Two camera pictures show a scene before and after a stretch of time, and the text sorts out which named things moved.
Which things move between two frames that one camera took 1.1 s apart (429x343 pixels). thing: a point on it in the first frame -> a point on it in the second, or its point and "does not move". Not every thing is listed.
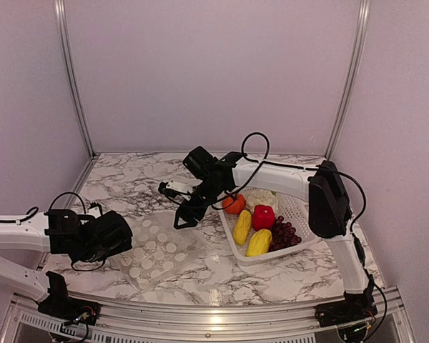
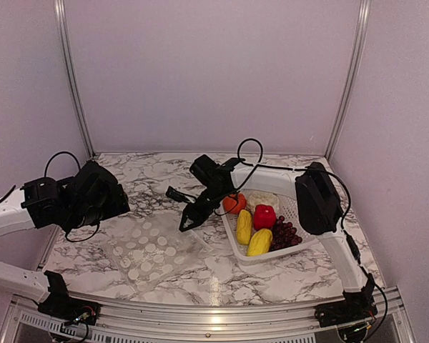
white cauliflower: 262,197 does not move
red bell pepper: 263,217 does not move
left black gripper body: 93,256 -> 116,205
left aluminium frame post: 61,23 does not move
